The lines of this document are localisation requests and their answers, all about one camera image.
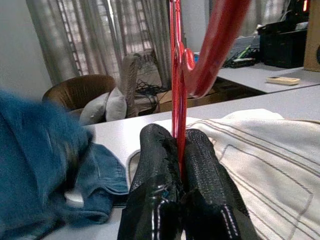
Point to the brown cardboard box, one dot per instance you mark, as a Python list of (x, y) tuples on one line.
[(165, 105)]

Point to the red plastic clothes hanger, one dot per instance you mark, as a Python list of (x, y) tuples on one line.
[(178, 100)]

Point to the sheer beige curtain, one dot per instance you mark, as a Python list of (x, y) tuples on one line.
[(87, 37)]

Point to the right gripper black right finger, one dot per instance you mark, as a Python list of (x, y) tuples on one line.
[(207, 190)]

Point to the grey patterned cloth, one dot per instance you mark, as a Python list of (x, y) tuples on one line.
[(130, 82)]

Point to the black storage box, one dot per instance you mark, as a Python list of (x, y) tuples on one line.
[(282, 47)]

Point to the black tray with tools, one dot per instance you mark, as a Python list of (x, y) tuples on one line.
[(240, 61)]

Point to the brown wooden panel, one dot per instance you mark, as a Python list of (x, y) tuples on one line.
[(312, 45)]

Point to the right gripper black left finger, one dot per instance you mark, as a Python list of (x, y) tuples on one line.
[(155, 175)]

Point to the grey pillow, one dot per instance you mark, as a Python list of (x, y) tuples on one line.
[(93, 111), (116, 105)]

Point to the brown armchair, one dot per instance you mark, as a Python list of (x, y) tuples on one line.
[(75, 87)]

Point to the beige remote control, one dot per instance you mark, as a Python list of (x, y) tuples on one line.
[(282, 80)]

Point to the blue denim garment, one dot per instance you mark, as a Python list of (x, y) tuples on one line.
[(37, 150)]

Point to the white jeans grey stitching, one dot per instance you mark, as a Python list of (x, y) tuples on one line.
[(262, 162)]

